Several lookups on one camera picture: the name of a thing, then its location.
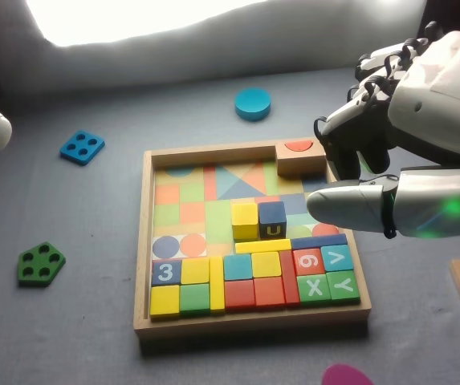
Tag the white fabric backdrop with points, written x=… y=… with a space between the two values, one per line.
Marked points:
x=213 y=52

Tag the blue four-hole square piece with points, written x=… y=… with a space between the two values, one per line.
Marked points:
x=82 y=147

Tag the magenta round piece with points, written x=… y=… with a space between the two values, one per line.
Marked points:
x=344 y=377

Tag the grey table cloth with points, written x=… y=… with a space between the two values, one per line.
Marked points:
x=93 y=208

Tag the dark blue U cube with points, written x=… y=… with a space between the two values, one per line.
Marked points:
x=272 y=218

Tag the wooden puzzle tray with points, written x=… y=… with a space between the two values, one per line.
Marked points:
x=143 y=240

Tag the blue round disc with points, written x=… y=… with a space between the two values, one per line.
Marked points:
x=253 y=103

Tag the green five-hole pentagon piece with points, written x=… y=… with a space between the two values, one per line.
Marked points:
x=41 y=264

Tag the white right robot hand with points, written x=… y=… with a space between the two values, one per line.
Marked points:
x=426 y=108

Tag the yellow cube block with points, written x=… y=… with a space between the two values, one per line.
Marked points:
x=245 y=222

